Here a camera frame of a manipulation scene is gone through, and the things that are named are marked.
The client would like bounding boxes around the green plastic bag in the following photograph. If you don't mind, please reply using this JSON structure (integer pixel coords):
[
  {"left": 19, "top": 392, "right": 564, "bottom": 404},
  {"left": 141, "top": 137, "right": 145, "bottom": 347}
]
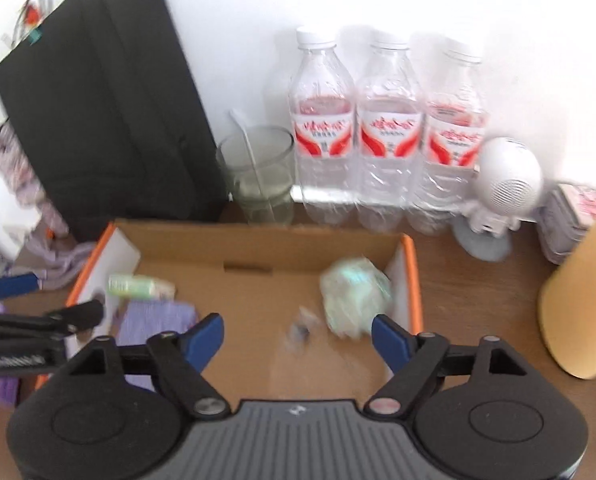
[{"left": 319, "top": 256, "right": 393, "bottom": 341}]

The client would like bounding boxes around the red-label water bottle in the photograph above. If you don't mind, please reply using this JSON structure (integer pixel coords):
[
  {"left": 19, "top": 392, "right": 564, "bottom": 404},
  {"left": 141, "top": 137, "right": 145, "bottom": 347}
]
[
  {"left": 288, "top": 27, "right": 356, "bottom": 226},
  {"left": 410, "top": 42, "right": 488, "bottom": 236},
  {"left": 355, "top": 35, "right": 423, "bottom": 231}
]

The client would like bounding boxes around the yellow thermos jug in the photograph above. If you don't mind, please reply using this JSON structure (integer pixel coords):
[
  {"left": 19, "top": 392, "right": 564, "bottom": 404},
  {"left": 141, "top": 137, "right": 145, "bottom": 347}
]
[{"left": 538, "top": 200, "right": 596, "bottom": 380}]

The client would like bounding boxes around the purple rope strap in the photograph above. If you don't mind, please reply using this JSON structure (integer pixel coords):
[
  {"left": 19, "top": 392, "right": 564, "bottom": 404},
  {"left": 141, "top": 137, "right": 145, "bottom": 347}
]
[{"left": 33, "top": 240, "right": 99, "bottom": 291}]

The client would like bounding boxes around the white stirrer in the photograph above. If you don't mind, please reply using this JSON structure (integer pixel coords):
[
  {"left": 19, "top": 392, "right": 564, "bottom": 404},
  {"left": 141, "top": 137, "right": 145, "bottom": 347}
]
[{"left": 229, "top": 109, "right": 279, "bottom": 221}]

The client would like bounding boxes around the white robot speaker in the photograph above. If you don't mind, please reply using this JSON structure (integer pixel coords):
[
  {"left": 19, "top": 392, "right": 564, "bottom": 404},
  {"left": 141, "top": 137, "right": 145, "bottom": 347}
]
[{"left": 452, "top": 136, "right": 546, "bottom": 261}]

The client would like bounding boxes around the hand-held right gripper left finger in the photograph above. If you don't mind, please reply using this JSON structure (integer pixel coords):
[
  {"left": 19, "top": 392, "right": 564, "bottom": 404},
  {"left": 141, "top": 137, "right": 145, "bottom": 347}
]
[{"left": 68, "top": 312, "right": 231, "bottom": 418}]

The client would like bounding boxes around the purple wrapped vase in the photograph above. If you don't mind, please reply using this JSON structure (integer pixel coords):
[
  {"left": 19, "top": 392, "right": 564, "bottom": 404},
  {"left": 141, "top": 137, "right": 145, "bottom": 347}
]
[{"left": 0, "top": 122, "right": 69, "bottom": 241}]

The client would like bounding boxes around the small patterned box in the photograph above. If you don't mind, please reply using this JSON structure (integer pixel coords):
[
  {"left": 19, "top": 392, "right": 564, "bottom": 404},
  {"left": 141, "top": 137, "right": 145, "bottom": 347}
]
[{"left": 536, "top": 182, "right": 596, "bottom": 266}]

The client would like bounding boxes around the green wet wipe pack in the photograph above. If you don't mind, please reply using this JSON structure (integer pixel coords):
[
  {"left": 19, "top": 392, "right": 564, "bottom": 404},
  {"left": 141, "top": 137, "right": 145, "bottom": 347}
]
[{"left": 107, "top": 274, "right": 176, "bottom": 301}]

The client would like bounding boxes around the clear drinking glass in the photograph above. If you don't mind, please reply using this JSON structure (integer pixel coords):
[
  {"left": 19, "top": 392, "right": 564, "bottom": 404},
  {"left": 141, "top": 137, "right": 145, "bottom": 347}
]
[{"left": 215, "top": 125, "right": 296, "bottom": 226}]

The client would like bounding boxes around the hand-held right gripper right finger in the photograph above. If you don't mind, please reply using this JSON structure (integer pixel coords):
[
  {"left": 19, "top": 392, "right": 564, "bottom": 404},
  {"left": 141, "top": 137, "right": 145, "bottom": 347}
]
[{"left": 365, "top": 312, "right": 528, "bottom": 418}]

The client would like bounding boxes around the orange-edged cardboard box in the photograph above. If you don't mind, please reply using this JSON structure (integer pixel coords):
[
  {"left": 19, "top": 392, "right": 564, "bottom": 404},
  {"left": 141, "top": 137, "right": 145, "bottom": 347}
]
[{"left": 35, "top": 219, "right": 425, "bottom": 403}]

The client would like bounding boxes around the black paper bag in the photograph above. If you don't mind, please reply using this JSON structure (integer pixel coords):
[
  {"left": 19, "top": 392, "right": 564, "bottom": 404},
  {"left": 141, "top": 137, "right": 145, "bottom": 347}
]
[{"left": 0, "top": 0, "right": 226, "bottom": 243}]

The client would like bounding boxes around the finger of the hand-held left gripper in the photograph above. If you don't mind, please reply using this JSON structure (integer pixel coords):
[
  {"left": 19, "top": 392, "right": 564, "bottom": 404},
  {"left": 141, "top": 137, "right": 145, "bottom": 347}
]
[
  {"left": 0, "top": 272, "right": 41, "bottom": 305},
  {"left": 0, "top": 300, "right": 105, "bottom": 343}
]

